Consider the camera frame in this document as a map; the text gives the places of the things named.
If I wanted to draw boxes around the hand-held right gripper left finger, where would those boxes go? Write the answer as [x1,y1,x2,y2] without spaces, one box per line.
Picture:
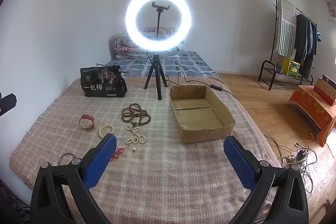
[30,133,117,224]

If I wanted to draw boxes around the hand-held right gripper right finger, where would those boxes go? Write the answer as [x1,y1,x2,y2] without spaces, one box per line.
[223,135,309,224]

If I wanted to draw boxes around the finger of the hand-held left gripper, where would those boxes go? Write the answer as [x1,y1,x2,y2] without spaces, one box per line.
[0,93,17,117]

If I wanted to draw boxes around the green pendant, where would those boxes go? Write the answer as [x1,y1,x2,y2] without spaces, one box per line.
[110,147,131,161]

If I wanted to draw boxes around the cream bead bracelet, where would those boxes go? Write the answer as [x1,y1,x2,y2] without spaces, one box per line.
[98,124,115,139]

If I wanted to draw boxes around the white pearl necklace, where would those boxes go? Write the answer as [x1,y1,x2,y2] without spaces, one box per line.
[125,123,146,146]

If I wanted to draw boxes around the cardboard box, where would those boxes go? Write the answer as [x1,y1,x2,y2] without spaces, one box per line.
[168,84,236,145]

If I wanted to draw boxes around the brown bead necklace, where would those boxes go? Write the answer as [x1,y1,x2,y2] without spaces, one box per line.
[121,105,152,125]

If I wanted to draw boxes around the pink plaid blanket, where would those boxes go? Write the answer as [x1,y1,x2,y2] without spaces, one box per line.
[9,76,282,224]

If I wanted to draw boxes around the white power strip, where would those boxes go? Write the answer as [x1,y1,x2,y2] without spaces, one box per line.
[287,149,310,169]

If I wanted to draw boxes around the black snack bag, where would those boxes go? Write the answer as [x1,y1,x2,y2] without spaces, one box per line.
[80,65,128,98]

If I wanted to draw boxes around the orange cloth covered table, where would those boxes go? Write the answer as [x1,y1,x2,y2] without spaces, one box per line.
[288,85,336,147]

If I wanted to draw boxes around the zebra striped dark clothing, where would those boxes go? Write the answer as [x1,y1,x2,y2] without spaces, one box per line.
[0,179,29,224]

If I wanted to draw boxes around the yellow green box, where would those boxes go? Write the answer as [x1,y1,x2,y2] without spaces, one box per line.
[281,57,300,77]

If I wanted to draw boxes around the beige gift box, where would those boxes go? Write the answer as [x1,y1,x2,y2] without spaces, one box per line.
[314,74,336,106]

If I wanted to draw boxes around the folded floral quilt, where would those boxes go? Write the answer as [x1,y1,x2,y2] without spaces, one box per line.
[113,27,180,59]

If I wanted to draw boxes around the green striped cloth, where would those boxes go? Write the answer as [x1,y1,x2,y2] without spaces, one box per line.
[277,0,298,58]

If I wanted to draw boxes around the dark hanging clothes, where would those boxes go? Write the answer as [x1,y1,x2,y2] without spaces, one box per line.
[294,13,318,75]

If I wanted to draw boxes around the black phone holder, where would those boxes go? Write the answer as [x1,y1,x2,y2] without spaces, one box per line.
[152,1,171,39]

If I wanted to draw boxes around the black clothes rack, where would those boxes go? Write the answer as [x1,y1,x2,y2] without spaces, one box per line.
[259,0,319,90]

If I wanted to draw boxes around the power strip with cables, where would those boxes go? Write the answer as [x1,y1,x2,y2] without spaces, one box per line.
[262,131,318,194]

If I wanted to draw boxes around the black ring light cable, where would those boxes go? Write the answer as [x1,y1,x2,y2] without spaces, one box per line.
[147,70,237,98]

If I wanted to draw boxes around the white ring light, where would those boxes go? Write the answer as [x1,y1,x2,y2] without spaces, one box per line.
[125,0,192,52]

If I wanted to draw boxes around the pink wall sticker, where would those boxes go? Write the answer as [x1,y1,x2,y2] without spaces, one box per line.
[325,0,336,17]

